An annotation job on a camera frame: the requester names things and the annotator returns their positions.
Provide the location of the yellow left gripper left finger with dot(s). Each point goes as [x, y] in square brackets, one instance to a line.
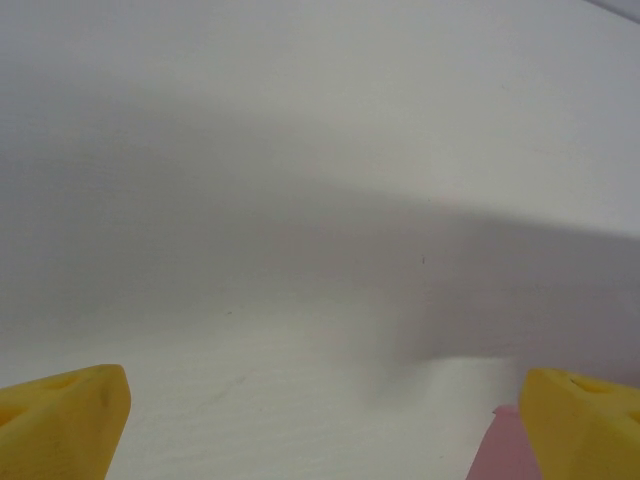
[60, 425]

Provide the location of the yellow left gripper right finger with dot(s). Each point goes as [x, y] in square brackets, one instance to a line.
[585, 430]

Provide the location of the pink paper box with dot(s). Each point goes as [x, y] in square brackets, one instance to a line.
[502, 447]

